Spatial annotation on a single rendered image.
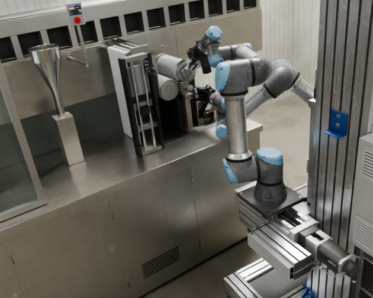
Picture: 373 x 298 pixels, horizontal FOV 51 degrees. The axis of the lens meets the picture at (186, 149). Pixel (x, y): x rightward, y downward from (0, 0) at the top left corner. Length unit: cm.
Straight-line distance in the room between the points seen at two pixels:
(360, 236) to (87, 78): 165
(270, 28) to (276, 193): 336
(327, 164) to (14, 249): 141
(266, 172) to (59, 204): 95
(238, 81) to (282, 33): 353
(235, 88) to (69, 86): 112
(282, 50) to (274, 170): 349
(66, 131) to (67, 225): 50
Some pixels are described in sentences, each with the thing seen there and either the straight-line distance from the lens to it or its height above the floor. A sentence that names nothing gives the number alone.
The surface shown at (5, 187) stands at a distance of 185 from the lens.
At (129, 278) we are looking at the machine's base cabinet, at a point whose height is 27.
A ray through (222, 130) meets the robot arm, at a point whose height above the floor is 103.
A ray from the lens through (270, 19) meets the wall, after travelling 490.
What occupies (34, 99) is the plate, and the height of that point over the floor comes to 123.
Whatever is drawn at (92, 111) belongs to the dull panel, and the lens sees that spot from 244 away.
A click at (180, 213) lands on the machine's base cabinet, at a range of 226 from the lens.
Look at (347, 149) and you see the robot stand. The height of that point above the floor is 113.
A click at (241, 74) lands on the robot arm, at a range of 156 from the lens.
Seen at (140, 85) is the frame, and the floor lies 128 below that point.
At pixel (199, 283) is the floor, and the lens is 259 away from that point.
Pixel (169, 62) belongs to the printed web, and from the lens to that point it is 233.
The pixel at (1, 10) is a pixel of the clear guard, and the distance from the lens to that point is 222.
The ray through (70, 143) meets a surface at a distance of 215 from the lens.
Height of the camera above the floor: 187
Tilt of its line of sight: 27 degrees down
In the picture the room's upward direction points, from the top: 7 degrees counter-clockwise
